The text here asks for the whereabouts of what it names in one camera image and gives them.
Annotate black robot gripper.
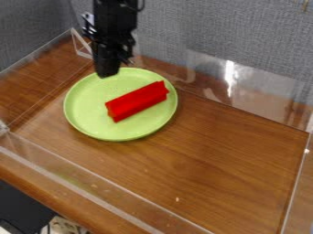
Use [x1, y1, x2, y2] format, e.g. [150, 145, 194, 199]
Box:
[82, 0, 139, 79]

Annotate red rectangular block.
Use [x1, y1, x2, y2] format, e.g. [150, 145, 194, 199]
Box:
[106, 81, 169, 122]

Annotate light green round plate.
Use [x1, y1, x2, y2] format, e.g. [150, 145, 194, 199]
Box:
[64, 68, 178, 142]

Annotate black box under table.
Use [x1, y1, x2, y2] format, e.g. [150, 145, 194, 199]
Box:
[0, 180, 56, 234]

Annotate clear acrylic corner bracket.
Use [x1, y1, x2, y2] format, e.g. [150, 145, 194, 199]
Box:
[70, 28, 92, 59]

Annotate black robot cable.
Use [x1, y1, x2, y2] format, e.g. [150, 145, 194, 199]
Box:
[128, 0, 147, 13]

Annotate clear acrylic enclosure walls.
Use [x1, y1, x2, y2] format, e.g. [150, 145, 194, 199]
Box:
[0, 30, 313, 234]

